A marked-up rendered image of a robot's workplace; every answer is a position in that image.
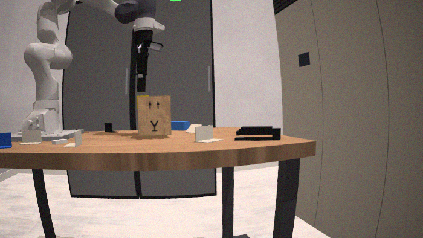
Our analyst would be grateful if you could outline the blue rectangular block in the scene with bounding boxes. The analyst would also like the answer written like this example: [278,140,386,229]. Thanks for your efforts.
[171,121,190,130]

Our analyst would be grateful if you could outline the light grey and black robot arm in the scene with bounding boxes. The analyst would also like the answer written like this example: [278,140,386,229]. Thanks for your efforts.
[18,0,165,135]

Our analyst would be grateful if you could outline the brown cardboard box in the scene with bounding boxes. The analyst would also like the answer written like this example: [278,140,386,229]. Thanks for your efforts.
[138,95,172,136]

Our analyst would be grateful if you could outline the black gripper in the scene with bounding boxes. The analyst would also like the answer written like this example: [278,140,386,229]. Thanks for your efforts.
[134,30,153,92]

